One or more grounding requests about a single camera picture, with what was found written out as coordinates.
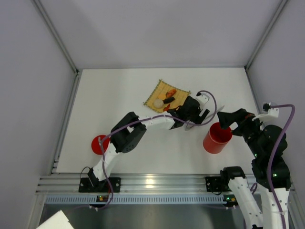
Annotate woven bamboo tray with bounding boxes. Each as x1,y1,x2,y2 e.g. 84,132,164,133
143,79,191,113

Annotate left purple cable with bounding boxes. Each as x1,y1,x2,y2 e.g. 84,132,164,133
89,90,218,210

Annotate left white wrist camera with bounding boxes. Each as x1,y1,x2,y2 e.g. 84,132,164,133
195,92,209,106

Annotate black seaweed roll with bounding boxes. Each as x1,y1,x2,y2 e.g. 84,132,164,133
163,97,175,104

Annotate red cylindrical lunch container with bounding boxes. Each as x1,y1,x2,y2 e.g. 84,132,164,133
203,122,233,154

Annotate yellow round slice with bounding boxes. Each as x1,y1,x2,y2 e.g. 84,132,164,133
158,94,166,100

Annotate orange fried shrimp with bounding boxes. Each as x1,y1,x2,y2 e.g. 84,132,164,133
166,88,177,98

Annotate aluminium frame post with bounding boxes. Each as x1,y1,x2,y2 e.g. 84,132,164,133
244,0,289,72
31,0,79,75

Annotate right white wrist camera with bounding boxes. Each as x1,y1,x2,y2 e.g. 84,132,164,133
252,103,279,122

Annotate white box corner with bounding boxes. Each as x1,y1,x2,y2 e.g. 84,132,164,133
37,210,73,229

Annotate right aluminium frame post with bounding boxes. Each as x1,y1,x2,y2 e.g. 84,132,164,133
244,0,289,72

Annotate left aluminium frame post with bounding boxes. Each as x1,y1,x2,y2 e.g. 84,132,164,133
31,0,79,75

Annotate aluminium mounting rail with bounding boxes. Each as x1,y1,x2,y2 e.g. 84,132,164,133
35,173,296,194

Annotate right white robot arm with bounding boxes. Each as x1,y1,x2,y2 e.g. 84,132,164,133
217,104,291,229

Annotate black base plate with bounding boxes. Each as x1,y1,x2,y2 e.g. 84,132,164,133
205,176,230,195
78,177,121,193

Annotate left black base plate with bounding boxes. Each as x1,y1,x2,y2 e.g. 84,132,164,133
78,177,121,193

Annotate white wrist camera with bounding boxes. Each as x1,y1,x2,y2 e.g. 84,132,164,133
252,103,279,122
195,92,209,106

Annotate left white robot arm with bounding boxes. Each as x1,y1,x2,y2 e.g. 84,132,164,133
79,93,210,193

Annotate red round container lid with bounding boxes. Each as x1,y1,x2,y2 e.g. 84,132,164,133
91,135,110,155

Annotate white rice ball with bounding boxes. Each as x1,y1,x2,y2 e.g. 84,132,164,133
153,99,164,109

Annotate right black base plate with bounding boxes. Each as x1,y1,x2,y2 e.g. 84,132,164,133
205,176,230,195

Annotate stainless steel tongs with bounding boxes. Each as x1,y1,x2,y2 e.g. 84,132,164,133
184,105,225,131

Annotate slotted grey cable duct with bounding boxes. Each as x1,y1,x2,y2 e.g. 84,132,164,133
45,194,227,205

